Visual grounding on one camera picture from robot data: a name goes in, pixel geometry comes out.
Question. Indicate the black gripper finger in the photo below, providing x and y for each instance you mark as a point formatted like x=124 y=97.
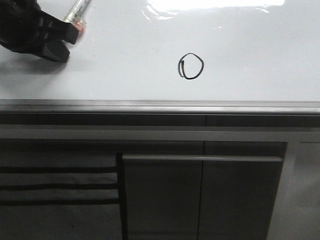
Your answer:
x=56 y=29
x=54 y=51

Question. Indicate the taped whiteboard marker pen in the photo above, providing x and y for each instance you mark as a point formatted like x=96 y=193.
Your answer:
x=75 y=15

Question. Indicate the white glossy whiteboard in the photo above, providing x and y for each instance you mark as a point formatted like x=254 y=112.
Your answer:
x=199 y=57

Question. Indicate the grey drawer unit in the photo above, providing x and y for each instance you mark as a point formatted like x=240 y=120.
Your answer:
x=54 y=192

